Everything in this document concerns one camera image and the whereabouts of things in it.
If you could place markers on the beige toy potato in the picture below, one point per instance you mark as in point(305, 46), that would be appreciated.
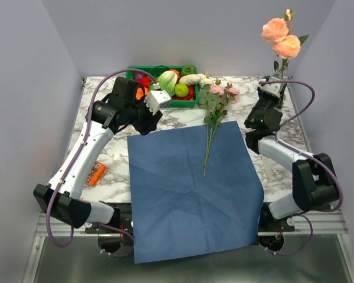
point(190, 79)

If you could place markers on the green toy lime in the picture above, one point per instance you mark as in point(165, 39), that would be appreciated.
point(181, 90)

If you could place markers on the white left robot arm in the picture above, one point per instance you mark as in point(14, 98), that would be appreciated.
point(60, 197)

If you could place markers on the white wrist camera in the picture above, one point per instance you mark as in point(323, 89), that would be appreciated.
point(156, 99)
point(272, 85)

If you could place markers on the aluminium frame rail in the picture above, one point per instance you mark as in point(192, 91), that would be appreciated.
point(322, 223)

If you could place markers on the pink artificial flower bouquet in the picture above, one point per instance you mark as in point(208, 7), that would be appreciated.
point(214, 99)

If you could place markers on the blue wrapping paper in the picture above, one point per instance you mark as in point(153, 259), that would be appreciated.
point(188, 200)

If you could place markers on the orange toy fruit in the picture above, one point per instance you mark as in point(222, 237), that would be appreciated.
point(141, 93)

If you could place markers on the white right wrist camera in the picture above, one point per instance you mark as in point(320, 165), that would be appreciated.
point(272, 85)

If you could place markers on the orange toy carrot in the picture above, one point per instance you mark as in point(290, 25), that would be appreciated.
point(176, 72)

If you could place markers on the orange snack box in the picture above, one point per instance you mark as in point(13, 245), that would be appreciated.
point(95, 174)

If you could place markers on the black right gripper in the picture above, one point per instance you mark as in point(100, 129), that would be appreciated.
point(280, 99)

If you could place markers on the purple toy onion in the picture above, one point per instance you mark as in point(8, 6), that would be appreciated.
point(138, 76)

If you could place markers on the red toy pepper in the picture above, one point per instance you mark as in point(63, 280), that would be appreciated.
point(146, 82)

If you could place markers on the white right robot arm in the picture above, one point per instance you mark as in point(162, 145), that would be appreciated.
point(314, 182)

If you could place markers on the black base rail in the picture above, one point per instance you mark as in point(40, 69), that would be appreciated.
point(117, 217)

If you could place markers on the green toy cabbage leaf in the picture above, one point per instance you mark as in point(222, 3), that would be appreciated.
point(167, 81)

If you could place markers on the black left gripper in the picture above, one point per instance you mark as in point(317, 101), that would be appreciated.
point(151, 121)

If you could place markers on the peach artificial rose stem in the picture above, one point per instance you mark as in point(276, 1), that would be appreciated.
point(285, 45)

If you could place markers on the red toy chili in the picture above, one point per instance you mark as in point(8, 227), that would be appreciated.
point(190, 95)

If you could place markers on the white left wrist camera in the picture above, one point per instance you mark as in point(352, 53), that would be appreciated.
point(156, 99)

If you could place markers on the green plastic basket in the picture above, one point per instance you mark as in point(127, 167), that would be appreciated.
point(156, 71)

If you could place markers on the green toy bell pepper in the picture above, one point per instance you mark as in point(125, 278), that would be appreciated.
point(187, 70)

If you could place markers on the beige printed ribbon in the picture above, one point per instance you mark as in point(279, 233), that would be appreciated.
point(267, 170)

